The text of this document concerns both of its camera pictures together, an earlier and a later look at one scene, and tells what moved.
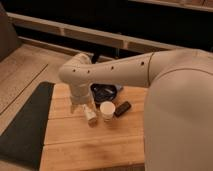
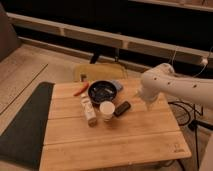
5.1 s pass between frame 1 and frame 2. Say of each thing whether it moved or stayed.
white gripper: moved
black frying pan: stayed
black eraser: stayed
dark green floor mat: stayed
